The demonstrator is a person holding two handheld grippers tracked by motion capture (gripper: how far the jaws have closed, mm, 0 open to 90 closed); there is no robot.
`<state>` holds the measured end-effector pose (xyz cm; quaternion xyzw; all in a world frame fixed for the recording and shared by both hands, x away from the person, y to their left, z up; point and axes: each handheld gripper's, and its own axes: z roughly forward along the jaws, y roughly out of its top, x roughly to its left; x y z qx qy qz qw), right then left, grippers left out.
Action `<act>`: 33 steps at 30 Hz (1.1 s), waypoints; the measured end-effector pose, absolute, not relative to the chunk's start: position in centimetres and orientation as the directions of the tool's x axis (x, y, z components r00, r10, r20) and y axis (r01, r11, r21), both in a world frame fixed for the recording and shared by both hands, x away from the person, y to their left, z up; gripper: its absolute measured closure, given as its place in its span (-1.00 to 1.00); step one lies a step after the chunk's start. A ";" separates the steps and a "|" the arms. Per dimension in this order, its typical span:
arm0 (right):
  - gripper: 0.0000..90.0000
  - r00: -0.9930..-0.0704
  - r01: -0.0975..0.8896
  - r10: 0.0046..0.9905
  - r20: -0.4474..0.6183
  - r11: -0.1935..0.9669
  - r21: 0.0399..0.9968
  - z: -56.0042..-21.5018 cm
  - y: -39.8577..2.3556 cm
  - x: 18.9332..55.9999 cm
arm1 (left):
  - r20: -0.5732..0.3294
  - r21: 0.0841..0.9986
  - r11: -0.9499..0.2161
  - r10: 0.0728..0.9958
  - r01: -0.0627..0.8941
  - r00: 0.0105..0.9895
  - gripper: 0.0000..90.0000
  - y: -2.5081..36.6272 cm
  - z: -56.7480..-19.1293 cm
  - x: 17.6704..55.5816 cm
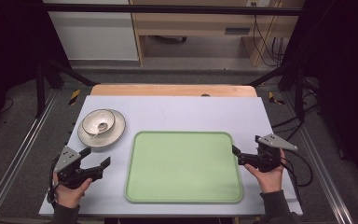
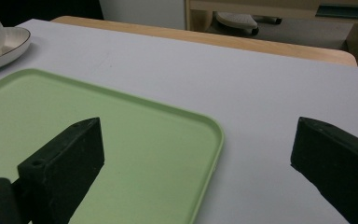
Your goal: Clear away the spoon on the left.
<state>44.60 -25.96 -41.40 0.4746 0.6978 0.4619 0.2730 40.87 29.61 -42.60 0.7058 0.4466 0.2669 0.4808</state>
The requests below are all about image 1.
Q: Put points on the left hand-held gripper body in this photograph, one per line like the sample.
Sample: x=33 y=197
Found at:
x=67 y=159

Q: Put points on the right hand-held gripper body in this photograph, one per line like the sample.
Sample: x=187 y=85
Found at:
x=268 y=155

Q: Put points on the person's right hand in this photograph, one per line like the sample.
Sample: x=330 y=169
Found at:
x=268 y=179

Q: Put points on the person's left hand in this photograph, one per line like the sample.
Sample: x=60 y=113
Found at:
x=70 y=193

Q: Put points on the white ceramic spoon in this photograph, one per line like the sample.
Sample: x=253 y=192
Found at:
x=102 y=126

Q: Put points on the white ceramic bowl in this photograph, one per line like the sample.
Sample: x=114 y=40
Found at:
x=97 y=120

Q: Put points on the white ceramic plate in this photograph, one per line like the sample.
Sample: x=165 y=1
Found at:
x=118 y=130

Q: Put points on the green plastic tray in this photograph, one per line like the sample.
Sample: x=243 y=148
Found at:
x=183 y=168

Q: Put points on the white table board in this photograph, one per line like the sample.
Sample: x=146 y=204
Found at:
x=180 y=113

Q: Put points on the black metal stand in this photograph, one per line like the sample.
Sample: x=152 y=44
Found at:
x=299 y=93
x=39 y=90

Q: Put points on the wooden table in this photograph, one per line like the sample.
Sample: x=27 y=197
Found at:
x=167 y=90

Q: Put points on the white cabinet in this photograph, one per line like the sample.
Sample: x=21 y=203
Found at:
x=93 y=34

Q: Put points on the black curtain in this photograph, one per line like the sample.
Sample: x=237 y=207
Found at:
x=9 y=46
x=345 y=62

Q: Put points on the wooden desk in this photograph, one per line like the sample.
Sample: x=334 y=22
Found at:
x=192 y=23

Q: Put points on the aluminium rail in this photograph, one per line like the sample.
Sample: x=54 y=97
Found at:
x=15 y=158
x=320 y=168

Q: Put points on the black horizontal frame bar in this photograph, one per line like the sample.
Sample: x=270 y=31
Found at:
x=167 y=8

